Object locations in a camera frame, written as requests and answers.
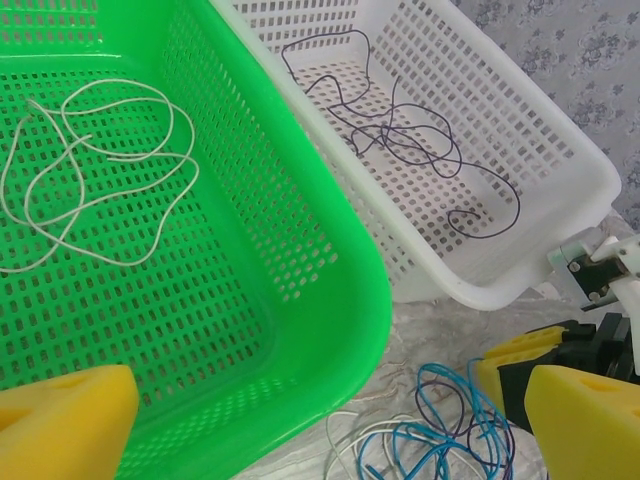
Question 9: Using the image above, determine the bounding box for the thin purple cable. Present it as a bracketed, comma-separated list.
[418, 379, 517, 480]
[280, 29, 522, 237]

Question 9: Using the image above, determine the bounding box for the thin white cable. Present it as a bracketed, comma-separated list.
[324, 410, 436, 480]
[0, 78, 201, 274]

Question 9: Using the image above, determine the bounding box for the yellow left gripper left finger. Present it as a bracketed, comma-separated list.
[0, 364, 141, 480]

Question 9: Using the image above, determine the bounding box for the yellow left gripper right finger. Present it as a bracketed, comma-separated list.
[523, 364, 640, 480]

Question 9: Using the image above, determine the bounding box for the green plastic basket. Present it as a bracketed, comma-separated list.
[0, 0, 394, 480]

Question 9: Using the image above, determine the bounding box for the white plastic basket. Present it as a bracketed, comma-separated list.
[209, 0, 623, 311]

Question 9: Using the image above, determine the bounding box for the thin blue cable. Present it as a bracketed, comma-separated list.
[357, 422, 454, 480]
[415, 357, 512, 480]

